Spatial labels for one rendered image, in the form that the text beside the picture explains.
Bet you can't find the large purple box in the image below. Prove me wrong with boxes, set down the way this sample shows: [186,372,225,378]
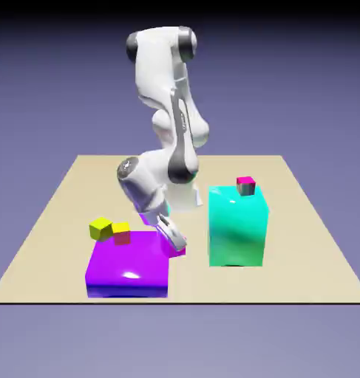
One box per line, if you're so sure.
[84,212,178,298]

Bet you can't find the small magenta cube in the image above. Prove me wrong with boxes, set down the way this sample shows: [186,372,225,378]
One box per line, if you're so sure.
[166,242,187,260]

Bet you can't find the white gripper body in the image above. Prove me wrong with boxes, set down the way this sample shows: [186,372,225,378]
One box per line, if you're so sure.
[156,214,188,252]

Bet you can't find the small olive yellow cube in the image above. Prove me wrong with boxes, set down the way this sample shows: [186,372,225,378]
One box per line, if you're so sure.
[88,216,114,241]

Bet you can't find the small bright yellow cube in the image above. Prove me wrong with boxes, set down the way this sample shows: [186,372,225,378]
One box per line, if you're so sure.
[112,221,132,247]

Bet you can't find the large teal box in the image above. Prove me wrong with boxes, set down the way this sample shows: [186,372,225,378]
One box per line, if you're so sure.
[208,185,270,268]

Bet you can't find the small pink cube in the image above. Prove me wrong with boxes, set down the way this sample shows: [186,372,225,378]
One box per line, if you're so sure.
[236,176,257,196]

